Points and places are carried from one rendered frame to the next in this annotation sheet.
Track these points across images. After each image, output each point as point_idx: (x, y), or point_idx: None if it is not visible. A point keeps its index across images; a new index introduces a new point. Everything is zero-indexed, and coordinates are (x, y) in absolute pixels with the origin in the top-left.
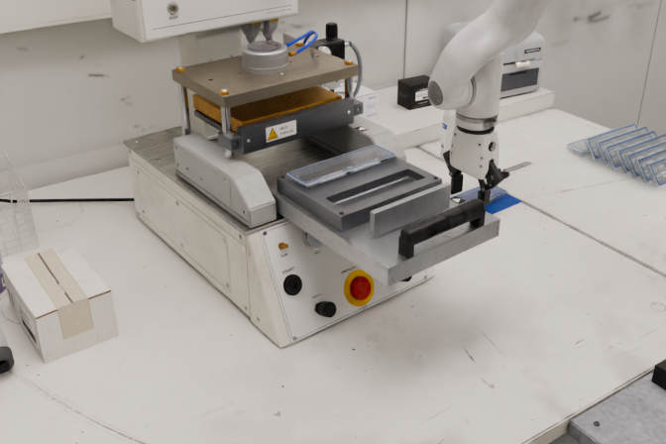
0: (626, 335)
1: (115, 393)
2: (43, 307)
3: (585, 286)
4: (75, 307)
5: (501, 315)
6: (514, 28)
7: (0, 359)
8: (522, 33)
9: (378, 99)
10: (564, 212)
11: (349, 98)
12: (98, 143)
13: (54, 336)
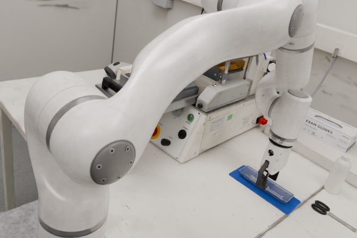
0: (133, 229)
1: None
2: (122, 68)
3: (184, 222)
4: (124, 73)
5: (150, 181)
6: (275, 73)
7: (108, 71)
8: (279, 79)
9: (350, 142)
10: (282, 235)
11: (219, 69)
12: None
13: (119, 77)
